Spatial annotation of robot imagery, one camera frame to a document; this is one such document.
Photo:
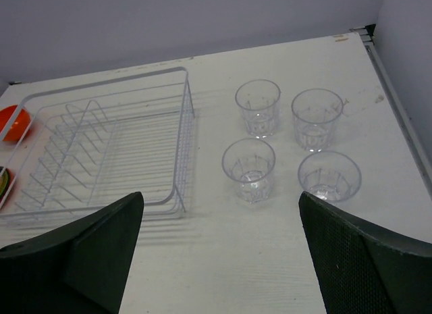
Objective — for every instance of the clear plastic dish rack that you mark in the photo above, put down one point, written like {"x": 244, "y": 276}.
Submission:
{"x": 92, "y": 144}

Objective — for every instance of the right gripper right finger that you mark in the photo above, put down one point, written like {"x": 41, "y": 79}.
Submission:
{"x": 362, "y": 267}

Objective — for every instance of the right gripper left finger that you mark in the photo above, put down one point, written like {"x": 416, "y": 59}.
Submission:
{"x": 81, "y": 267}

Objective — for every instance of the orange bowl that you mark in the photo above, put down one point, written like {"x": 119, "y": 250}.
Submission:
{"x": 19, "y": 126}

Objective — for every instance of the green plate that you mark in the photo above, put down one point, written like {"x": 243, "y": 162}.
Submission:
{"x": 5, "y": 181}

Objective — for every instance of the clear glass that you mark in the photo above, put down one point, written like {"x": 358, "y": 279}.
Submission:
{"x": 249, "y": 163}
{"x": 316, "y": 112}
{"x": 330, "y": 175}
{"x": 258, "y": 101}

